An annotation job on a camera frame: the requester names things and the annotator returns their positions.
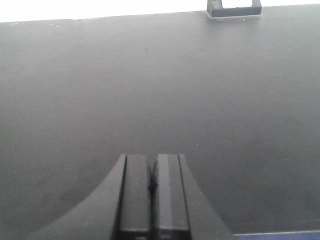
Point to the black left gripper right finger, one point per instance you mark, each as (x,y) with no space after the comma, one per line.
(180,211)

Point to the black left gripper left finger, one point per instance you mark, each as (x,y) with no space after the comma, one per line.
(118,209)

